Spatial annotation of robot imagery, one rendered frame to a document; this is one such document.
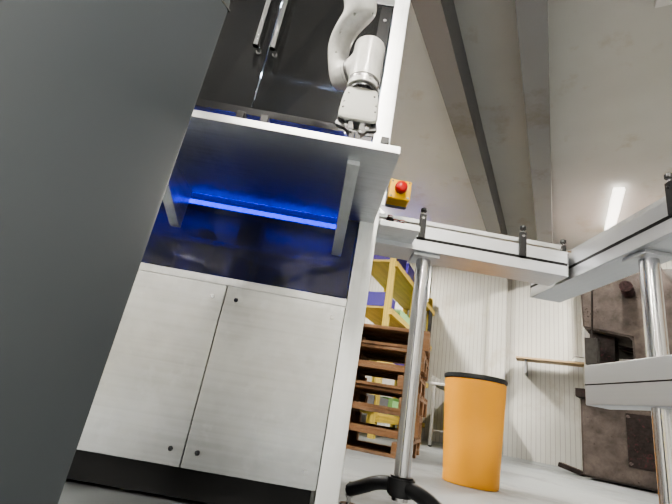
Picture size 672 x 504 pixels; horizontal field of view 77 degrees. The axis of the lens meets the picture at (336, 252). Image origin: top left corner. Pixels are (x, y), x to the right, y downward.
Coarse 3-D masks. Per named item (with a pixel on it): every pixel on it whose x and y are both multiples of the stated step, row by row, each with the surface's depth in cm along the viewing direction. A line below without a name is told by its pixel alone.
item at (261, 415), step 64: (128, 320) 119; (192, 320) 120; (256, 320) 121; (320, 320) 122; (128, 384) 113; (192, 384) 114; (256, 384) 115; (320, 384) 116; (128, 448) 108; (192, 448) 109; (256, 448) 110; (320, 448) 111
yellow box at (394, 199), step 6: (390, 180) 139; (396, 180) 139; (390, 186) 138; (408, 186) 138; (390, 192) 137; (396, 192) 137; (408, 192) 138; (390, 198) 137; (396, 198) 137; (402, 198) 137; (408, 198) 137; (390, 204) 141; (396, 204) 140; (402, 204) 140
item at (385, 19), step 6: (384, 6) 166; (384, 12) 165; (390, 12) 165; (384, 18) 164; (390, 18) 164; (378, 24) 162; (384, 24) 162; (378, 30) 161; (384, 30) 161; (378, 36) 160; (384, 36) 160; (384, 42) 159; (384, 54) 158; (378, 96) 151; (366, 138) 144
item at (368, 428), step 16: (368, 336) 414; (384, 336) 401; (400, 336) 385; (368, 352) 400; (384, 352) 377; (400, 352) 361; (368, 368) 364; (384, 368) 350; (400, 368) 348; (368, 384) 349; (384, 384) 346; (400, 384) 342; (400, 400) 340; (352, 416) 381; (416, 416) 333; (352, 432) 412; (368, 432) 334; (384, 432) 332; (416, 432) 329; (352, 448) 333; (368, 448) 366; (384, 448) 369; (416, 448) 363
